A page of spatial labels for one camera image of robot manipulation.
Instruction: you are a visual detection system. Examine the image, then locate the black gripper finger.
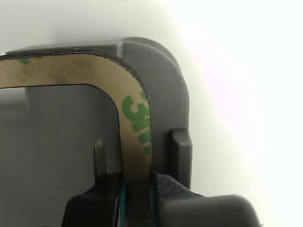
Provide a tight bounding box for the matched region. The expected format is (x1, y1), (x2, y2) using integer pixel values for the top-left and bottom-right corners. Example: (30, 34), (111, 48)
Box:
(61, 139), (127, 227)
(148, 170), (262, 227)

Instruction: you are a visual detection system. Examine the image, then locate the beige rectangular adhesive frame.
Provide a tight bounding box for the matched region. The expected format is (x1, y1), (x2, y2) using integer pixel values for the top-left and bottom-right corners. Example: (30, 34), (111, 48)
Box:
(0, 52), (154, 180)

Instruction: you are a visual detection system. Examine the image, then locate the grey plastic frame holder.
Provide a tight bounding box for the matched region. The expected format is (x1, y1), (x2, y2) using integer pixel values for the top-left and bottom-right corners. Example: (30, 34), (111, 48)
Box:
(0, 36), (195, 227)

